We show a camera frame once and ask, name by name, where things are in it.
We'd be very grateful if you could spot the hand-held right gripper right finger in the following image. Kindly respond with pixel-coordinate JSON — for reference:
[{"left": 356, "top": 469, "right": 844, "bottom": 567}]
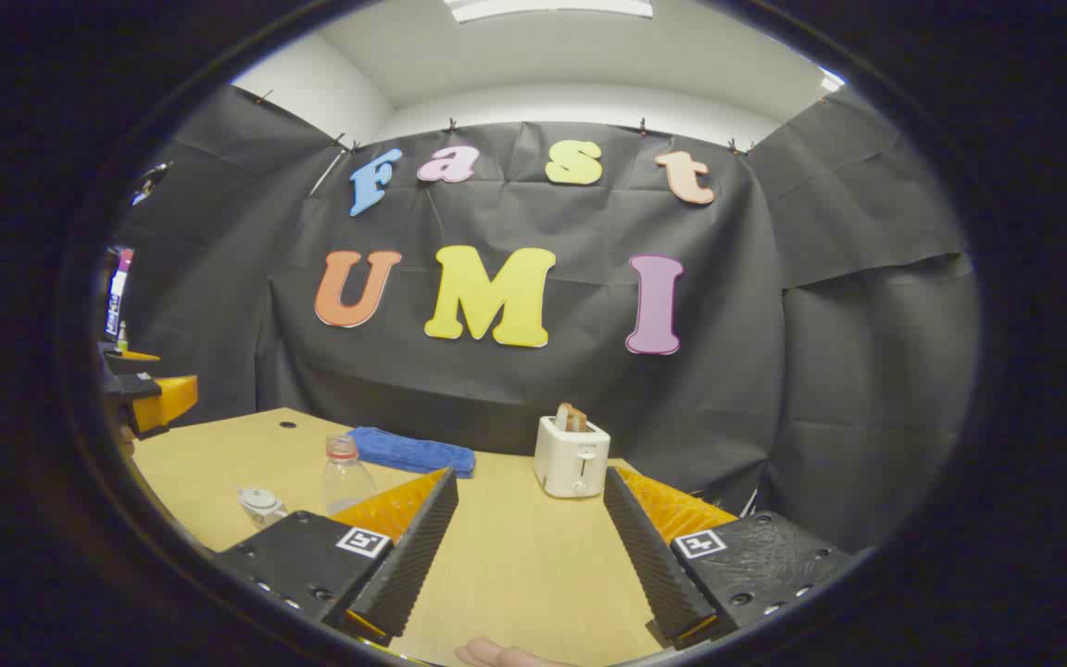
[{"left": 602, "top": 465, "right": 860, "bottom": 651}]

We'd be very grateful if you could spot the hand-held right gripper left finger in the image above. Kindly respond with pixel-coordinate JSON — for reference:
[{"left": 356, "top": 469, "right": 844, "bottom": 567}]
[{"left": 216, "top": 467, "right": 459, "bottom": 648}]

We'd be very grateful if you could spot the clear plastic water bottle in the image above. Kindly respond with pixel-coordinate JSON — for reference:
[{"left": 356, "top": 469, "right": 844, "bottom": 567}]
[{"left": 323, "top": 435, "right": 377, "bottom": 516}]

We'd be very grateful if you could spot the white teacup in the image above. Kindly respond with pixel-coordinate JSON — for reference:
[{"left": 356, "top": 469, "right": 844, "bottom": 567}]
[{"left": 237, "top": 486, "right": 290, "bottom": 531}]

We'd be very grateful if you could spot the computer monitor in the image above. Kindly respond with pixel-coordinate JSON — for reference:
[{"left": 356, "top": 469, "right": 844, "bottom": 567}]
[{"left": 103, "top": 245, "right": 136, "bottom": 342}]

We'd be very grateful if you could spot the folded blue towel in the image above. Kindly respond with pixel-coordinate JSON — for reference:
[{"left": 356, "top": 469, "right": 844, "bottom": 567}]
[{"left": 348, "top": 426, "right": 477, "bottom": 480}]

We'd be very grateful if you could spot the white toaster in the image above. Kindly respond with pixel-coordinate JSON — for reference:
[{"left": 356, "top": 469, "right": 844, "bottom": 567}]
[{"left": 533, "top": 416, "right": 611, "bottom": 499}]

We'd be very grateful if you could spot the black backdrop cloth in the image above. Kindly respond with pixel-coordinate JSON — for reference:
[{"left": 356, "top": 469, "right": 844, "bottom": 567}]
[{"left": 103, "top": 85, "right": 979, "bottom": 557}]

